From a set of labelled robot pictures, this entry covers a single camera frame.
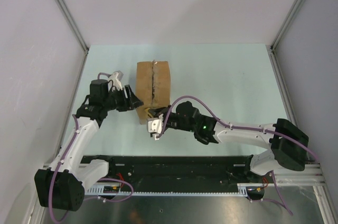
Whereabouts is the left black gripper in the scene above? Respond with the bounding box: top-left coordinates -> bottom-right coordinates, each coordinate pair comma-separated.
103,85 -> 143,112

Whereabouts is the brown cardboard express box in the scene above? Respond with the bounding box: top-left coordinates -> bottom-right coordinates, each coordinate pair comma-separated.
136,61 -> 171,125

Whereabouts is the yellow utility knife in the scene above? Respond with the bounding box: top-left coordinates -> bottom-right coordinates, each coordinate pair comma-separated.
144,108 -> 154,118

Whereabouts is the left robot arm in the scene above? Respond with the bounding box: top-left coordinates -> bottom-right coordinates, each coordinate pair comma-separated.
34,79 -> 143,211

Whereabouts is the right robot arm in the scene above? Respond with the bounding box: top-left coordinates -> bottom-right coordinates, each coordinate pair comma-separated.
146,101 -> 308,182

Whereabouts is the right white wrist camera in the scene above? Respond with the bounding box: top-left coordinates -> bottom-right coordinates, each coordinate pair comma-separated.
147,116 -> 164,141

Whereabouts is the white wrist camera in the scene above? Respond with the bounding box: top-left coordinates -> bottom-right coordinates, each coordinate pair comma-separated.
147,116 -> 164,141
108,71 -> 123,90

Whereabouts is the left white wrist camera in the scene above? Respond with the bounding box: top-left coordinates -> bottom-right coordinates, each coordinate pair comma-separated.
108,71 -> 123,90

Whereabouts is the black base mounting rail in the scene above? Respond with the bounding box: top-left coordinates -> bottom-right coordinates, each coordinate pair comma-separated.
80,155 -> 272,183

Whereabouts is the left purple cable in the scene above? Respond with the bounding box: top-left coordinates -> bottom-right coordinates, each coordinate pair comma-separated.
49,72 -> 134,222

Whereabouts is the purple cable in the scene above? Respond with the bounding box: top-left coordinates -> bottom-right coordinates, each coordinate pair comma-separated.
159,96 -> 319,216
49,72 -> 134,222

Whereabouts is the white slotted cable duct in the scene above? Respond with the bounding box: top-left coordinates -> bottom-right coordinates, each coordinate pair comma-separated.
84,183 -> 250,197

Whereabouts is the left aluminium frame post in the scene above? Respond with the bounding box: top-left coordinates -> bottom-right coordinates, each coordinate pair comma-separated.
55,0 -> 89,54

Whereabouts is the aluminium frame post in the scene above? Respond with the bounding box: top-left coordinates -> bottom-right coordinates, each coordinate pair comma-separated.
270,0 -> 306,51
55,0 -> 89,54

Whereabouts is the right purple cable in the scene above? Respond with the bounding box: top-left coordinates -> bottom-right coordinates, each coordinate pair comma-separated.
159,96 -> 319,216

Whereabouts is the right aluminium frame post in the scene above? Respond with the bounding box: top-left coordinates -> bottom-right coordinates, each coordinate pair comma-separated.
270,0 -> 306,51

